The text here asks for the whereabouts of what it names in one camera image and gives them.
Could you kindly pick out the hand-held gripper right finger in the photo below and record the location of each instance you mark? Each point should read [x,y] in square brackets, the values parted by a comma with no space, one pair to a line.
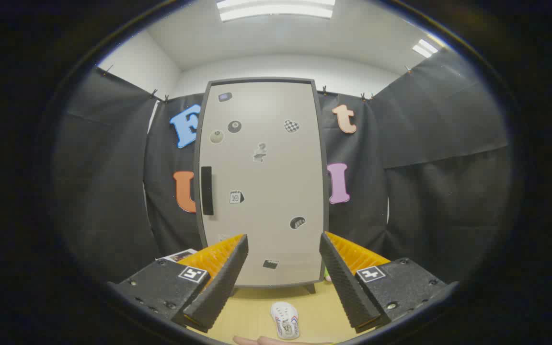
[345,282]

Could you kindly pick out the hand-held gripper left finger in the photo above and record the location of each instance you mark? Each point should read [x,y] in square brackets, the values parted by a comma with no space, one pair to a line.
[223,282]

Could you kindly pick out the white canvas shoe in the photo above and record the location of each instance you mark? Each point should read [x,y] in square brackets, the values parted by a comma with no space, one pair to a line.
[285,320]

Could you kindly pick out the dark grey shoe cabinet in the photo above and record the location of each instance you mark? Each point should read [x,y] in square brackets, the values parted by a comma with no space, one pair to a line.
[327,201]

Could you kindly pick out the light grey shoe cabinet door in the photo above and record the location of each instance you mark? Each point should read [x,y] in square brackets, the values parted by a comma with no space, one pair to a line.
[266,182]

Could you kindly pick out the pink and green plush toy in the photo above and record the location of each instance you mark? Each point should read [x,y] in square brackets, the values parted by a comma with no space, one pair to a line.
[327,276]

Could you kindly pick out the printed booklet stack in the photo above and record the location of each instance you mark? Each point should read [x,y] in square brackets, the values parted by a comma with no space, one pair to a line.
[180,255]

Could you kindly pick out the black backdrop cloth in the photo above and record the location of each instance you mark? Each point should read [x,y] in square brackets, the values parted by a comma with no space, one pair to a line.
[424,143]

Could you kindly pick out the small ceiling light panel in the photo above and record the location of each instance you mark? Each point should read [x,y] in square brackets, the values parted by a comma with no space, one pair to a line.
[425,48]

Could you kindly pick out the large ceiling light panel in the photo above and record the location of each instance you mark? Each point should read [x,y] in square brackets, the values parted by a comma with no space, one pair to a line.
[276,9]

